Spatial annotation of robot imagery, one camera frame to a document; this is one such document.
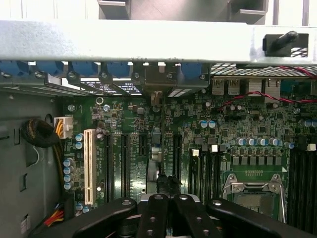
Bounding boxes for black case lock slider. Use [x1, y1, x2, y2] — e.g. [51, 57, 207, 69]
[262, 31, 299, 57]

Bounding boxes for coloured power wires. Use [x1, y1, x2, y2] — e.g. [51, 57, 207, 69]
[44, 203, 65, 227]

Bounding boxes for CPU socket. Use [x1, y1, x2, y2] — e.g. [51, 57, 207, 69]
[221, 173, 285, 223]

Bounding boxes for black open PC case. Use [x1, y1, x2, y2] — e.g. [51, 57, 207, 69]
[0, 19, 317, 238]

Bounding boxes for white power connector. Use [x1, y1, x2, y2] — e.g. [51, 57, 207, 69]
[53, 116, 74, 139]

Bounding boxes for long black expansion slot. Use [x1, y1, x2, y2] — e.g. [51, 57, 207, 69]
[105, 133, 114, 201]
[121, 133, 131, 199]
[173, 135, 182, 185]

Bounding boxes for black RAM slot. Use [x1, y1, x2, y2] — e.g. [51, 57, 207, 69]
[297, 148, 304, 224]
[202, 151, 210, 199]
[304, 143, 312, 224]
[312, 148, 317, 224]
[289, 148, 297, 224]
[210, 145, 220, 199]

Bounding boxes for white expansion slot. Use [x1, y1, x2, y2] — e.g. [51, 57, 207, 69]
[83, 128, 96, 205]

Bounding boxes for green motherboard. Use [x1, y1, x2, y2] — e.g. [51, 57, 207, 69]
[60, 74, 317, 238]

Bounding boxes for short black expansion slot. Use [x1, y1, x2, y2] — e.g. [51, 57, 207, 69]
[138, 133, 147, 157]

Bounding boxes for blue slot retention clip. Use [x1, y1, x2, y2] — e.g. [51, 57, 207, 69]
[106, 61, 134, 80]
[37, 60, 65, 77]
[71, 61, 100, 79]
[0, 60, 28, 77]
[177, 63, 203, 82]

